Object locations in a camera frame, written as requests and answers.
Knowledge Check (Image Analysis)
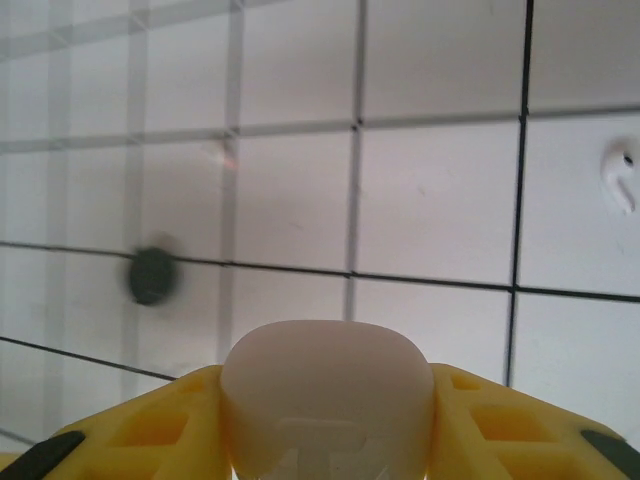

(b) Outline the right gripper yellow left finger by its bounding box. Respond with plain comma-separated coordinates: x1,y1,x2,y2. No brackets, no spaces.
0,363,236,480

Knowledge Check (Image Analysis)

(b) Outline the white wireless earbud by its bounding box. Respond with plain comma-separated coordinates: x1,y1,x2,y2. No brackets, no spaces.
599,137,637,216

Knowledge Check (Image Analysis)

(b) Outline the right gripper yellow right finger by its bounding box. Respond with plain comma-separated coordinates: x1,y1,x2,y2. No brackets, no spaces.
424,362,640,480

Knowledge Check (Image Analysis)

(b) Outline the white earbud charging case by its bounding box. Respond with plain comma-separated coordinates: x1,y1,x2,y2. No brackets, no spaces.
219,319,436,480

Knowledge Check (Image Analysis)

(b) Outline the black round earbud charging case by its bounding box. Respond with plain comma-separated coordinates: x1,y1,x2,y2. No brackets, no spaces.
124,242,181,307

